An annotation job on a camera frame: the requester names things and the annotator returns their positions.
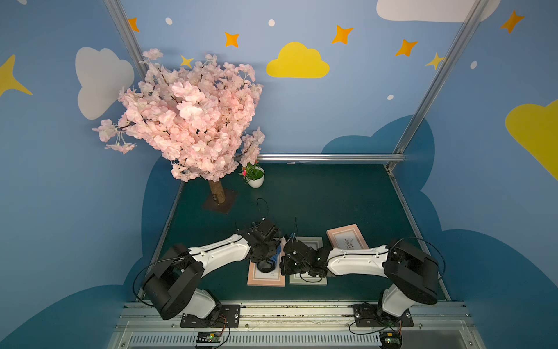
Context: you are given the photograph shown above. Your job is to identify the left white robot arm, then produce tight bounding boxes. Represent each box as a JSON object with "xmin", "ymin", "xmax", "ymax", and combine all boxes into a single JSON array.
[{"xmin": 141, "ymin": 220, "xmax": 280, "ymax": 320}]

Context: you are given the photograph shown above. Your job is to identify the pink blossom artificial tree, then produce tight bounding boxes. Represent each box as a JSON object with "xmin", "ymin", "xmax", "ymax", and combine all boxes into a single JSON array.
[{"xmin": 94, "ymin": 49, "xmax": 265, "ymax": 206}]

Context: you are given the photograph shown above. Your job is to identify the grey-green picture frame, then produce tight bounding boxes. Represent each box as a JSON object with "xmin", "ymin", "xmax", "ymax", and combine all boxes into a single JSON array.
[{"xmin": 289, "ymin": 237, "xmax": 327, "ymax": 286}]

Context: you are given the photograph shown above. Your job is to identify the white pot with plant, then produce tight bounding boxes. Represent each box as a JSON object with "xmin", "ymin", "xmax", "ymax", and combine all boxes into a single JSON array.
[{"xmin": 239, "ymin": 162, "xmax": 265, "ymax": 188}]

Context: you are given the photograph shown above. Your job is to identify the blue black-edged cloth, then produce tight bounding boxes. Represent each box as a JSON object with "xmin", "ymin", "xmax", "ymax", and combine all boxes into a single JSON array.
[{"xmin": 257, "ymin": 245, "xmax": 282, "ymax": 274}]

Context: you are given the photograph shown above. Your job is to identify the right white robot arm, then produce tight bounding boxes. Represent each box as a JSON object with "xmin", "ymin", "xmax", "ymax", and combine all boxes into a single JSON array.
[{"xmin": 280, "ymin": 238, "xmax": 439, "ymax": 321}]

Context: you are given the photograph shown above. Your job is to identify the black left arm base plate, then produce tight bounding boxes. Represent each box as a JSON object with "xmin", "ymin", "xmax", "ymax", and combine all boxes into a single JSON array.
[{"xmin": 180, "ymin": 304, "xmax": 241, "ymax": 328}]

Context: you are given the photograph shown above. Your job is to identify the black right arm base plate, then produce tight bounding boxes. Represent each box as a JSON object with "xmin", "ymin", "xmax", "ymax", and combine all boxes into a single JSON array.
[{"xmin": 353, "ymin": 302, "xmax": 414, "ymax": 328}]

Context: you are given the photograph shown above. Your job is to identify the pink picture frame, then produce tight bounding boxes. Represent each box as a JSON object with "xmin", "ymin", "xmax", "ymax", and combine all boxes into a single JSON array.
[
  {"xmin": 326, "ymin": 224, "xmax": 369, "ymax": 250},
  {"xmin": 247, "ymin": 238, "xmax": 286, "ymax": 287}
]

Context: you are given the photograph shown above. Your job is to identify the aluminium mounting rail front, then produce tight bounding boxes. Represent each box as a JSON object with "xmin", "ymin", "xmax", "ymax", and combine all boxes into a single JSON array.
[{"xmin": 108, "ymin": 301, "xmax": 485, "ymax": 348}]

